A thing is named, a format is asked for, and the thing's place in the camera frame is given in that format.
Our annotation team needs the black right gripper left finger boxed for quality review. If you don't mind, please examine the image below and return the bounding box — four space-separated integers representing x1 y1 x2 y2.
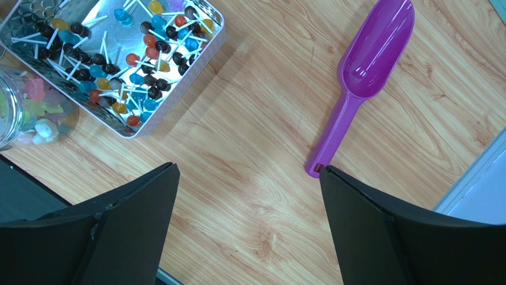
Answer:
1 163 180 284

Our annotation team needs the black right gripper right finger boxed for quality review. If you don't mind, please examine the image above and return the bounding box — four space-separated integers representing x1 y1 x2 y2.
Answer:
320 166 505 284

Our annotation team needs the clear plastic jar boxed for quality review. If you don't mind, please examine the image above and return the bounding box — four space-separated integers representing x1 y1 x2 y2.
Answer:
1 65 79 151

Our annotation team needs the purple plastic scoop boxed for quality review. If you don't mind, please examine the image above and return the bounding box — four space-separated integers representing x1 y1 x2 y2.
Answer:
305 0 415 178

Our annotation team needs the pink tin of lollipops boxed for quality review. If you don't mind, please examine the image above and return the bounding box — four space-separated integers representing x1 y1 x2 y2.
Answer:
1 0 226 138

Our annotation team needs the teal book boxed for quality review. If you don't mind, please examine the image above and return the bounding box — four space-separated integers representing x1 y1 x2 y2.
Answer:
489 0 506 23

